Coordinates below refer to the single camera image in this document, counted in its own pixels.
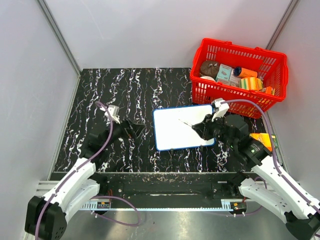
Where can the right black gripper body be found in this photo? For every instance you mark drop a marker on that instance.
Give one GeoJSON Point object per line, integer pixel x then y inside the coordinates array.
{"type": "Point", "coordinates": [216, 129]}

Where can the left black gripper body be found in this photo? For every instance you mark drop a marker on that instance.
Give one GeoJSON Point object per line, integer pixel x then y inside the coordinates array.
{"type": "Point", "coordinates": [119, 130]}

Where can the blue framed whiteboard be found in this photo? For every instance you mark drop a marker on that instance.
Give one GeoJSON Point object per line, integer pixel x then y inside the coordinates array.
{"type": "Point", "coordinates": [172, 134]}

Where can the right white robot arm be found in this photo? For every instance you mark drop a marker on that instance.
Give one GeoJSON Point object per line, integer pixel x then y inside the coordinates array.
{"type": "Point", "coordinates": [293, 205]}

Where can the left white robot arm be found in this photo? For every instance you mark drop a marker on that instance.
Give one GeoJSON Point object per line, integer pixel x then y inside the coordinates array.
{"type": "Point", "coordinates": [47, 216]}

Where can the orange juice carton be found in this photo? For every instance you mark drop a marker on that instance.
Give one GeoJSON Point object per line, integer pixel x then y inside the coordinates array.
{"type": "Point", "coordinates": [265, 140]}

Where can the white round lid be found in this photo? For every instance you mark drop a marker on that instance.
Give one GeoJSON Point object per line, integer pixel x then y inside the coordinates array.
{"type": "Point", "coordinates": [208, 78]}

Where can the pale pink box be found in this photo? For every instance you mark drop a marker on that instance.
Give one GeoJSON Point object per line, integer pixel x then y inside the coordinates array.
{"type": "Point", "coordinates": [234, 80]}

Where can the yellow green sponge pack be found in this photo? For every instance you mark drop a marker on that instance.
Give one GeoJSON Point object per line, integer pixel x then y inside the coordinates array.
{"type": "Point", "coordinates": [251, 83]}

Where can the teal small box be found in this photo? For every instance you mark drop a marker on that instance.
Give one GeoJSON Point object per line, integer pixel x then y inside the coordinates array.
{"type": "Point", "coordinates": [224, 73]}

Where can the brown round bun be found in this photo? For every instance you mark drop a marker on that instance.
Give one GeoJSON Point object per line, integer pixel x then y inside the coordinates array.
{"type": "Point", "coordinates": [209, 68]}

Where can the orange tube blue cap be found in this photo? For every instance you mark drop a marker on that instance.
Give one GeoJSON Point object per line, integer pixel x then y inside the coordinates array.
{"type": "Point", "coordinates": [242, 72]}

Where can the orange snack box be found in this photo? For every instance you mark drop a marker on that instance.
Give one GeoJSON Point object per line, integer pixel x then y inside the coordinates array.
{"type": "Point", "coordinates": [267, 90]}

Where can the red plastic shopping basket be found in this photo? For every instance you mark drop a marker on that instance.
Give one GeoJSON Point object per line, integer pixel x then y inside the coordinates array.
{"type": "Point", "coordinates": [271, 67]}

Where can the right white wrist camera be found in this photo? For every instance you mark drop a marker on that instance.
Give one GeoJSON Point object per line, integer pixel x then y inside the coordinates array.
{"type": "Point", "coordinates": [220, 107]}

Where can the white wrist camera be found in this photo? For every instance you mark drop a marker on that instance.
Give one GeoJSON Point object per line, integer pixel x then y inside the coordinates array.
{"type": "Point", "coordinates": [220, 107]}
{"type": "Point", "coordinates": [113, 112]}

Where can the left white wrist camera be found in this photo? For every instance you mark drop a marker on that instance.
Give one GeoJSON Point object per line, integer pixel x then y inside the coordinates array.
{"type": "Point", "coordinates": [113, 112]}

